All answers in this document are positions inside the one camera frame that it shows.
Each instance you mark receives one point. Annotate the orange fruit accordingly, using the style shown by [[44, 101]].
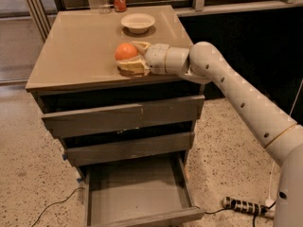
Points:
[[125, 51]]

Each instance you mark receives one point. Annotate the black white power strip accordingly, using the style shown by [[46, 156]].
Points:
[[245, 207]]

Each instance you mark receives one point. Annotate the grey middle drawer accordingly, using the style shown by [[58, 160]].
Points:
[[90, 155]]

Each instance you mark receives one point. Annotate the grey top drawer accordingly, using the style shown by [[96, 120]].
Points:
[[123, 117]]

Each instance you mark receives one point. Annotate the grey open bottom drawer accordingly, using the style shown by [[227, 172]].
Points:
[[144, 192]]

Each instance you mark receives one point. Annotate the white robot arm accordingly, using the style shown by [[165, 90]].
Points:
[[276, 131]]

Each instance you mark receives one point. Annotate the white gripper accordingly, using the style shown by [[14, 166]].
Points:
[[156, 59]]

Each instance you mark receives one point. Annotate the white paper bowl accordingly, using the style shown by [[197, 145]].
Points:
[[138, 23]]

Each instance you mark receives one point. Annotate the grey drawer cabinet beige top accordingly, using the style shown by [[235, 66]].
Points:
[[76, 70]]

